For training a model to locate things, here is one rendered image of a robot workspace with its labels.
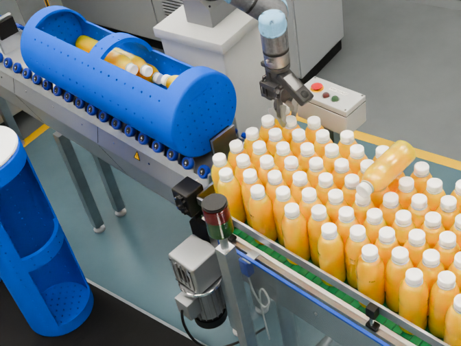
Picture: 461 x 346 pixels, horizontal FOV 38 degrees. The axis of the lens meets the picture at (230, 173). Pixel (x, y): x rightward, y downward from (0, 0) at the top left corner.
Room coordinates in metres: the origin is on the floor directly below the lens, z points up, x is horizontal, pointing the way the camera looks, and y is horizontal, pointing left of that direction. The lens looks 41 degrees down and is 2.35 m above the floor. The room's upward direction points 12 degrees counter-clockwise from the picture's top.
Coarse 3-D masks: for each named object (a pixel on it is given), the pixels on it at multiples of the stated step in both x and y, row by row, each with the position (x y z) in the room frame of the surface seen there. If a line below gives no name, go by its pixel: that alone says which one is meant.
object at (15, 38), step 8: (0, 16) 2.75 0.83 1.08; (8, 16) 2.75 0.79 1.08; (0, 24) 2.70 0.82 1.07; (8, 24) 2.72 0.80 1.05; (0, 32) 2.69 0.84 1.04; (8, 32) 2.72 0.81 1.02; (16, 32) 2.75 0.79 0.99; (0, 40) 2.70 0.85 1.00; (8, 40) 2.72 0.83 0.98; (16, 40) 2.75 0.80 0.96; (8, 48) 2.71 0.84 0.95; (16, 48) 2.74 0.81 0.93
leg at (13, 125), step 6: (0, 102) 3.30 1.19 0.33; (6, 102) 3.33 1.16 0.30; (0, 108) 3.30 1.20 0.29; (6, 108) 3.31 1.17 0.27; (0, 114) 3.33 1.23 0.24; (6, 114) 3.31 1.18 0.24; (6, 120) 3.30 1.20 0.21; (12, 120) 3.32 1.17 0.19; (6, 126) 3.33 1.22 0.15; (12, 126) 3.31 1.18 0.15; (18, 132) 3.32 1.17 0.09; (24, 144) 3.32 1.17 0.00
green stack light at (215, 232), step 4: (228, 220) 1.14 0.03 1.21; (232, 220) 1.16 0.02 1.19; (208, 224) 1.14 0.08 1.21; (224, 224) 1.13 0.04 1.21; (228, 224) 1.13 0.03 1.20; (232, 224) 1.15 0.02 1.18; (208, 228) 1.14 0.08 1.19; (212, 228) 1.13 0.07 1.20; (216, 228) 1.13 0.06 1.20; (220, 228) 1.13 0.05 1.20; (224, 228) 1.13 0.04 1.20; (228, 228) 1.13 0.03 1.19; (232, 228) 1.14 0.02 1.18; (208, 232) 1.15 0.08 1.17; (212, 232) 1.13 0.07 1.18; (216, 232) 1.13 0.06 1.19; (220, 232) 1.13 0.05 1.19; (224, 232) 1.13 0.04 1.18; (228, 232) 1.13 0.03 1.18; (232, 232) 1.14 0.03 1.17; (212, 236) 1.14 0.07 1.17; (216, 236) 1.13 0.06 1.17; (220, 236) 1.13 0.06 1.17; (224, 236) 1.13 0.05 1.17; (228, 236) 1.13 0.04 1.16
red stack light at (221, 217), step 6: (222, 210) 1.13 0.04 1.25; (228, 210) 1.15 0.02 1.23; (204, 216) 1.14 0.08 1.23; (210, 216) 1.13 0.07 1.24; (216, 216) 1.13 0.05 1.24; (222, 216) 1.13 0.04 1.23; (228, 216) 1.14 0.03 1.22; (210, 222) 1.13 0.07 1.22; (216, 222) 1.13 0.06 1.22; (222, 222) 1.13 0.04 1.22
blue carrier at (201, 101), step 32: (32, 32) 2.31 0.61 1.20; (64, 32) 2.44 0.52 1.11; (96, 32) 2.41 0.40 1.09; (32, 64) 2.27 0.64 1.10; (64, 64) 2.10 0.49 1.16; (96, 64) 1.99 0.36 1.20; (160, 64) 2.11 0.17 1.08; (96, 96) 1.95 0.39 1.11; (128, 96) 1.82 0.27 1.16; (160, 96) 1.73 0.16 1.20; (192, 96) 1.71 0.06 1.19; (224, 96) 1.78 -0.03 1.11; (160, 128) 1.68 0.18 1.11; (192, 128) 1.69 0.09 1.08
